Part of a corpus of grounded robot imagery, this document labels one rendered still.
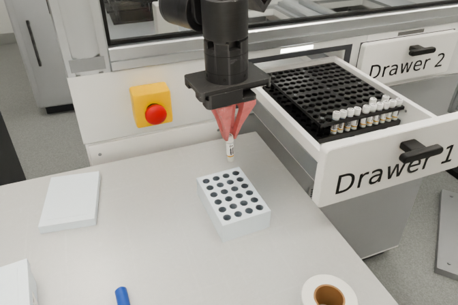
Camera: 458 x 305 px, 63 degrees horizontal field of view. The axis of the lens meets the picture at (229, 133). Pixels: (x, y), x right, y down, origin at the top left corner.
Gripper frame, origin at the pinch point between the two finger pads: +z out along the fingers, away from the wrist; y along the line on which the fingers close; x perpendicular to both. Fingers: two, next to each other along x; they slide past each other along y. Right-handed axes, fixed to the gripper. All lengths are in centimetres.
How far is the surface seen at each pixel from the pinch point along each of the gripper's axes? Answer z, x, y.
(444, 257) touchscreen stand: 92, -12, -95
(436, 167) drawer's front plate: 10.6, 10.9, -33.4
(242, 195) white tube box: 13.5, -0.4, -2.2
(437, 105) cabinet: 24, -21, -76
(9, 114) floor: 88, -211, 62
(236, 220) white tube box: 13.1, 4.5, 1.2
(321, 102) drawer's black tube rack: 3.2, -6.4, -21.5
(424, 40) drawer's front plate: 2, -19, -61
